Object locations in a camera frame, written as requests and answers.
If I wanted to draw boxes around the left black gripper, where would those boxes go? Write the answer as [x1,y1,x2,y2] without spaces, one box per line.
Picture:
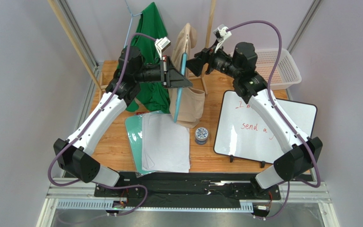
[134,56,193,89]

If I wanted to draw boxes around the light blue hanger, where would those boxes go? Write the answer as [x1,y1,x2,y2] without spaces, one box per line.
[173,52,188,123]

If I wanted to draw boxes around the beige t shirt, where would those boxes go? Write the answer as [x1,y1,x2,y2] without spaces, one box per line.
[171,23,205,129]

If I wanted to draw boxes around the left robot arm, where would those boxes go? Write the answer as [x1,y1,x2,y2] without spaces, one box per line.
[53,46,192,187]

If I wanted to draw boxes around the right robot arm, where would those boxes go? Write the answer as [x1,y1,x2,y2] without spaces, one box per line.
[186,42,323,191]

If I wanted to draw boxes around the green t shirt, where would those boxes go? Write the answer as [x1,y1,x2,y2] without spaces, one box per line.
[131,2,170,114]

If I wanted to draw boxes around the teal plastic folder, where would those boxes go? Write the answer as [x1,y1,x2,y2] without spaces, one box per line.
[125,111,163,177]

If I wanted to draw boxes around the small round tin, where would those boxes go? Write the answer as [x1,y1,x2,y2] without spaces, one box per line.
[195,127,209,145]

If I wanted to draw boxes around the white paper stack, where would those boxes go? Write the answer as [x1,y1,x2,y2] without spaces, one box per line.
[142,113,190,173]

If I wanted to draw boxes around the white whiteboard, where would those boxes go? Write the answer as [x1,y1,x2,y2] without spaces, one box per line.
[214,90,318,164]

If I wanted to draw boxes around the white plastic basket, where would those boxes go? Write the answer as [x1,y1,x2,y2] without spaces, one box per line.
[255,48,302,90]

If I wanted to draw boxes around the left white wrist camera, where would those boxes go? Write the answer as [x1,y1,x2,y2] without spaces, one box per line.
[154,37,171,60]

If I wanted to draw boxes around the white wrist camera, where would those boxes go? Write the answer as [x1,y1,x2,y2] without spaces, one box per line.
[213,24,232,53]
[154,37,171,60]

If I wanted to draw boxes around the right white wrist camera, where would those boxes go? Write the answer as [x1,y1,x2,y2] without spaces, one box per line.
[213,24,232,53]

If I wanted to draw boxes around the wooden clothes rack frame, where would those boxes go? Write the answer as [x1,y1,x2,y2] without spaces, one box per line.
[48,0,216,98]

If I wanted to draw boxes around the blue wire hanger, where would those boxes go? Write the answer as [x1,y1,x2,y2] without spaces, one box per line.
[124,0,142,48]

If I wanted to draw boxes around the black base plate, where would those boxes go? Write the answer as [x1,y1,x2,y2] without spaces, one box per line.
[94,172,281,209]

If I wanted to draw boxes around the aluminium frame rail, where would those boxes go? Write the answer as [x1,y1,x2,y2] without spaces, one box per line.
[36,0,339,227]

